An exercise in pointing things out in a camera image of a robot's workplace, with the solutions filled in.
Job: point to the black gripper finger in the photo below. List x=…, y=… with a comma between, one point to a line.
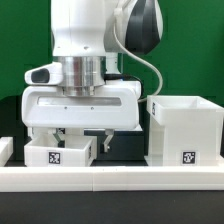
x=109, y=135
x=56, y=134

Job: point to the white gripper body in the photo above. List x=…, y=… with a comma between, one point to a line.
x=113, y=106

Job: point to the white drawer cabinet box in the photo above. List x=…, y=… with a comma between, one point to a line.
x=184, y=131

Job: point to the white drawer with knob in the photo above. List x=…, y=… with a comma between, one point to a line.
x=78, y=151

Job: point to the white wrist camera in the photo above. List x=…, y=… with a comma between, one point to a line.
x=50, y=74

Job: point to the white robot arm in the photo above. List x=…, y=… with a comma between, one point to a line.
x=82, y=88

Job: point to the white L-shaped barrier fence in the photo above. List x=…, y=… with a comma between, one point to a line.
x=44, y=179

